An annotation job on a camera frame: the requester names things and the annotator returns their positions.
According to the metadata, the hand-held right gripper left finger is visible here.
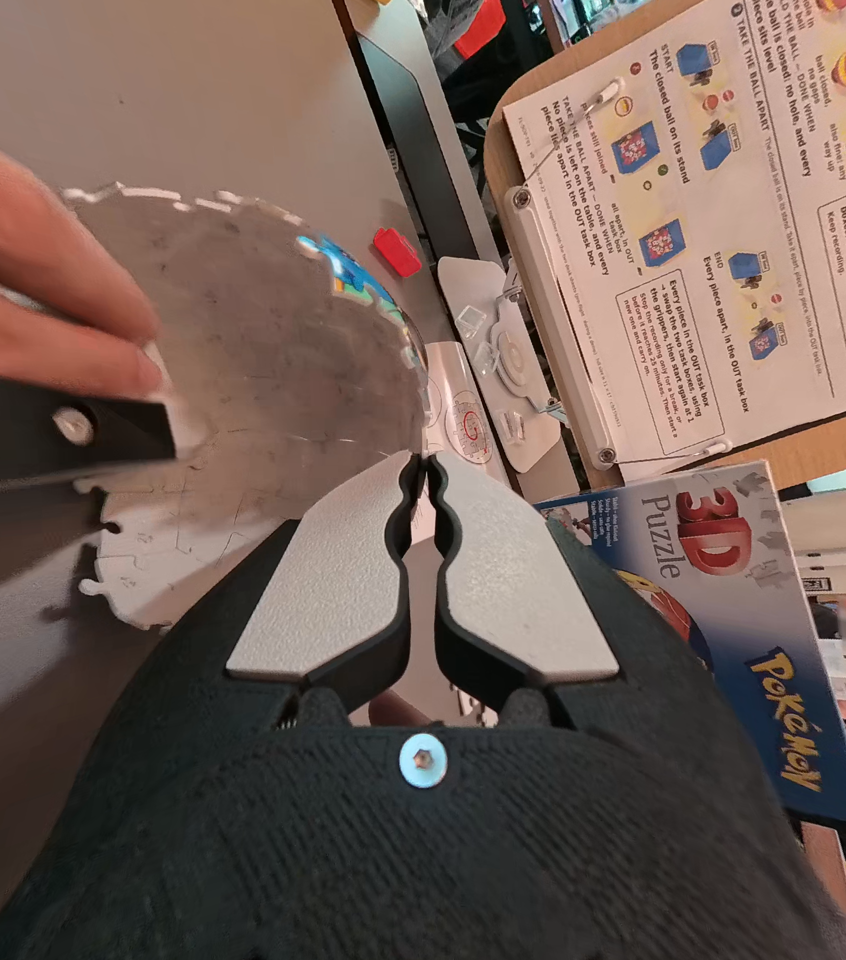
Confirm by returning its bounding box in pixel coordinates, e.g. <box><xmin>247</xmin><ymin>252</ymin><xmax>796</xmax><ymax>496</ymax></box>
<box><xmin>225</xmin><ymin>449</ymin><xmax>424</xmax><ymax>713</ymax></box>

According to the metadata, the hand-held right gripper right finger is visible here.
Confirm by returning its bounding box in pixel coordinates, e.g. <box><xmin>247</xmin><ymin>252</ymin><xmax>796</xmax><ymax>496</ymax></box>
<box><xmin>427</xmin><ymin>452</ymin><xmax>622</xmax><ymax>713</ymax></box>

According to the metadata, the partly built puzzle ball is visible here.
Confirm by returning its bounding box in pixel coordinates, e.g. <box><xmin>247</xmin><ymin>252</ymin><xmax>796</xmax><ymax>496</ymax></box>
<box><xmin>63</xmin><ymin>182</ymin><xmax>432</xmax><ymax>631</ymax></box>

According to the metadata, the blue puzzle box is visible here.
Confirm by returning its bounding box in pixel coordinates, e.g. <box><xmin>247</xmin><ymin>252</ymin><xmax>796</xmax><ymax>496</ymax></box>
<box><xmin>535</xmin><ymin>461</ymin><xmax>846</xmax><ymax>830</ymax></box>

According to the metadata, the white plastic tray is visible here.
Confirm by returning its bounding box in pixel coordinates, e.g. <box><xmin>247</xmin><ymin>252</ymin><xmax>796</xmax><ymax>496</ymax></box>
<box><xmin>436</xmin><ymin>256</ymin><xmax>563</xmax><ymax>474</ymax></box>

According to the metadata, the white folded instruction leaflet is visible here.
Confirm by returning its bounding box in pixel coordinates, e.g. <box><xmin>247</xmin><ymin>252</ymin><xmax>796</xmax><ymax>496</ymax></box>
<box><xmin>423</xmin><ymin>340</ymin><xmax>510</xmax><ymax>485</ymax></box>

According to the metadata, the round white disc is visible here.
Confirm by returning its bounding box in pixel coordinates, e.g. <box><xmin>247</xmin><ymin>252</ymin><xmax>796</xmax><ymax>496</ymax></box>
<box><xmin>489</xmin><ymin>322</ymin><xmax>536</xmax><ymax>398</ymax></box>

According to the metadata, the small red plastic block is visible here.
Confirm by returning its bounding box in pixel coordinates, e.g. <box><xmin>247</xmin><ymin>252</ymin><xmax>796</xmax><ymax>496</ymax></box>
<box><xmin>373</xmin><ymin>227</ymin><xmax>424</xmax><ymax>278</ymax></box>

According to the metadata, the wooden instruction board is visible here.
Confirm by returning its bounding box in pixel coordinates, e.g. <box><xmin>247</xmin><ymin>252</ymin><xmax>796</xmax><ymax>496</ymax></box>
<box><xmin>483</xmin><ymin>0</ymin><xmax>846</xmax><ymax>488</ymax></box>

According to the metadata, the black desk cable flap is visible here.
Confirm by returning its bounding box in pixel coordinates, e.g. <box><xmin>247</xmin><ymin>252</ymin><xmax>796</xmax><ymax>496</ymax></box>
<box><xmin>351</xmin><ymin>29</ymin><xmax>483</xmax><ymax>263</ymax></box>

